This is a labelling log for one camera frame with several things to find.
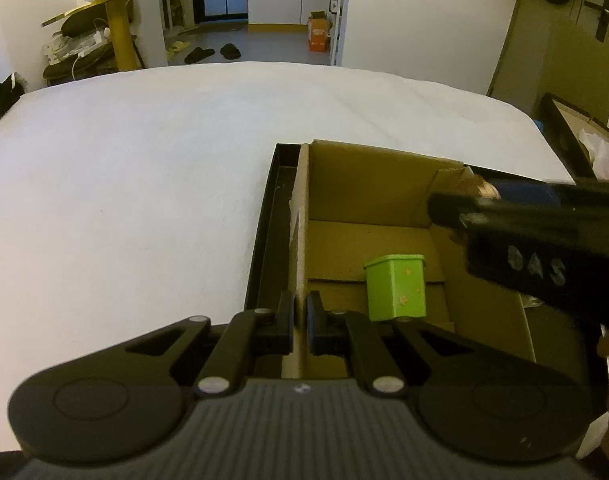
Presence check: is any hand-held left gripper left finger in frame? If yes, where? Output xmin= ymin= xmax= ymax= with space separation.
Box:
xmin=124 ymin=290 xmax=299 ymax=396

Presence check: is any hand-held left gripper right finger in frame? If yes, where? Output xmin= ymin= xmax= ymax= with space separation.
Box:
xmin=306 ymin=290 xmax=481 ymax=396

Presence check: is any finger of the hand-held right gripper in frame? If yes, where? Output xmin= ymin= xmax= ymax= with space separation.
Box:
xmin=429 ymin=193 xmax=491 ymax=232
xmin=491 ymin=177 xmax=609 ymax=207

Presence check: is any brown cardboard box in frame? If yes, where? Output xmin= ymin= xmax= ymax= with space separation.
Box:
xmin=282 ymin=140 xmax=538 ymax=381

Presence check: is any black open box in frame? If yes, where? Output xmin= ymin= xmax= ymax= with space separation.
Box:
xmin=539 ymin=92 xmax=609 ymax=182

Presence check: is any white crumpled plastic bag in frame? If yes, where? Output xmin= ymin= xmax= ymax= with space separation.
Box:
xmin=577 ymin=127 xmax=609 ymax=182

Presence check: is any green toy bin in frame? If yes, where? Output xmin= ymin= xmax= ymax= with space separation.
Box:
xmin=363 ymin=255 xmax=428 ymax=322

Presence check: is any black shallow tray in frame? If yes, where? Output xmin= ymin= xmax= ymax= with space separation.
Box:
xmin=243 ymin=142 xmax=608 ymax=411

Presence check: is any olive door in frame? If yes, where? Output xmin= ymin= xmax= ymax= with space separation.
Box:
xmin=486 ymin=0 xmax=609 ymax=128

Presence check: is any orange carton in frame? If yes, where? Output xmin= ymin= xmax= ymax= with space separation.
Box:
xmin=307 ymin=11 xmax=331 ymax=52

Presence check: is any yellow round table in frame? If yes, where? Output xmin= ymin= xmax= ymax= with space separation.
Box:
xmin=42 ymin=0 xmax=195 ymax=72

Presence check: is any pile of clutter under table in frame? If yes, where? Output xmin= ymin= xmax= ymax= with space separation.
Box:
xmin=42 ymin=10 xmax=120 ymax=81

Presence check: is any black and white bag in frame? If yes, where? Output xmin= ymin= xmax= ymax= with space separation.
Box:
xmin=0 ymin=72 xmax=26 ymax=134

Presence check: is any black door handle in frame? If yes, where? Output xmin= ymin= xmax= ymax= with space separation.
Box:
xmin=583 ymin=0 xmax=609 ymax=42

